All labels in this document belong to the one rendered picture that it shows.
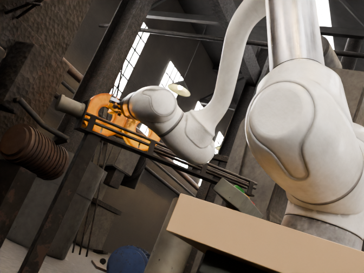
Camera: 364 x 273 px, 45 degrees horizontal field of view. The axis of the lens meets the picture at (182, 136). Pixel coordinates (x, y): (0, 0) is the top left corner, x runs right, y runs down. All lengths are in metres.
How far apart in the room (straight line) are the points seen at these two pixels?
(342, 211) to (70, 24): 1.39
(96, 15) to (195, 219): 10.44
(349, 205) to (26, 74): 1.11
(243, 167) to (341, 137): 3.14
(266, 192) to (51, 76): 2.30
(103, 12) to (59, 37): 9.39
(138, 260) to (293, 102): 2.53
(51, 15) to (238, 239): 1.35
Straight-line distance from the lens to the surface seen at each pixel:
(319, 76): 0.76
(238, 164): 3.83
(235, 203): 1.39
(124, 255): 3.12
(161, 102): 1.16
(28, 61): 1.56
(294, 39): 0.84
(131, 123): 1.65
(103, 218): 9.29
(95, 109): 1.60
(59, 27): 1.87
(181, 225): 0.72
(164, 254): 1.45
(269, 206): 3.61
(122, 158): 9.33
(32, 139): 1.42
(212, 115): 1.25
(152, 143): 1.65
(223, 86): 1.24
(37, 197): 4.02
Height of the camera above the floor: 0.30
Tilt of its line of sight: 16 degrees up
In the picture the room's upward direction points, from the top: 22 degrees clockwise
